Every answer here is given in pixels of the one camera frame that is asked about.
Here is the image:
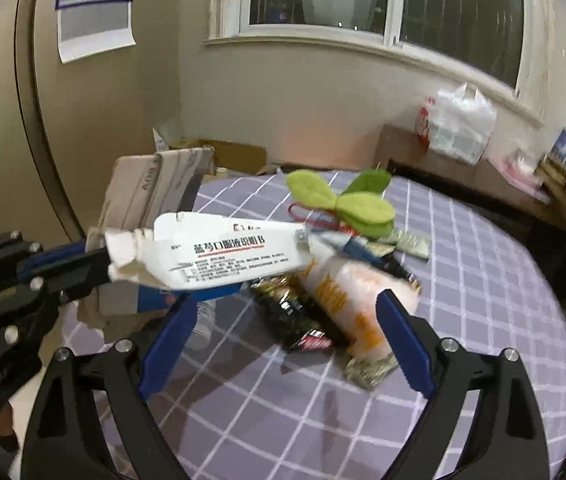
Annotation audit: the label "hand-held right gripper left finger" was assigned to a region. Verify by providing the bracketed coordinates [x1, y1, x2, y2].
[23, 291, 200, 480]

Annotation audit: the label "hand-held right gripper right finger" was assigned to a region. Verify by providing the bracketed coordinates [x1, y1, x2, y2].
[376, 289, 551, 480]

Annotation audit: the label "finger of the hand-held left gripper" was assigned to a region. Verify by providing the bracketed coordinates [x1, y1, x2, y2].
[16, 242, 111, 286]
[57, 279, 114, 307]

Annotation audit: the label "white orange plastic packet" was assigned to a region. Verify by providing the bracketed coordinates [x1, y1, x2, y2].
[303, 247, 421, 361]

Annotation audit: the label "white printed paper leaflet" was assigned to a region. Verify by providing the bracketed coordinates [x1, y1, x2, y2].
[104, 211, 316, 292]

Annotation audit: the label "black snack packet red label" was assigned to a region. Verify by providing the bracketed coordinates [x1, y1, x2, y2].
[250, 277, 336, 353]

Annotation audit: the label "small silver foil packet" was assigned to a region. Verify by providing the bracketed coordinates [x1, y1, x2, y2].
[345, 352, 400, 392]

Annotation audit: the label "dark green foil packet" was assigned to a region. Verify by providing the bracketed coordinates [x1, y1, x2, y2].
[363, 230, 432, 261]

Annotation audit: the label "checked purple tablecloth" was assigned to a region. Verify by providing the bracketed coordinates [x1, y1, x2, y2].
[63, 170, 566, 480]

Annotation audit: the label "open cardboard box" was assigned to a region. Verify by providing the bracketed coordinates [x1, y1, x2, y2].
[78, 147, 214, 331]

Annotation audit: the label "blue black pen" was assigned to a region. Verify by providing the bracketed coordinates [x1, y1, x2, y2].
[313, 234, 409, 278]

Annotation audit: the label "green plush leaves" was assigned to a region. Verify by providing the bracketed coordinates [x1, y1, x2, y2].
[285, 169, 396, 240]

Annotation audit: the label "red paper clip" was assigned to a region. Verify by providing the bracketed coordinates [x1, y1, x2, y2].
[288, 202, 351, 232]

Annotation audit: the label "dark wooden cabinet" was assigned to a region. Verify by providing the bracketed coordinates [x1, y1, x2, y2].
[378, 125, 554, 211]

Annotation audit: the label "pink packet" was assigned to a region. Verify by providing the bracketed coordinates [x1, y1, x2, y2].
[493, 152, 548, 186]

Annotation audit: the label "white plastic bag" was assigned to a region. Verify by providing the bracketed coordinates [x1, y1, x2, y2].
[415, 82, 498, 165]

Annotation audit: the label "white framed window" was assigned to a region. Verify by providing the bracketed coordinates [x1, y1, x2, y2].
[205, 0, 544, 126]

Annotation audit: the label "plain white wall paper sheet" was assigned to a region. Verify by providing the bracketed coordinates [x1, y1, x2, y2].
[57, 2, 137, 64]

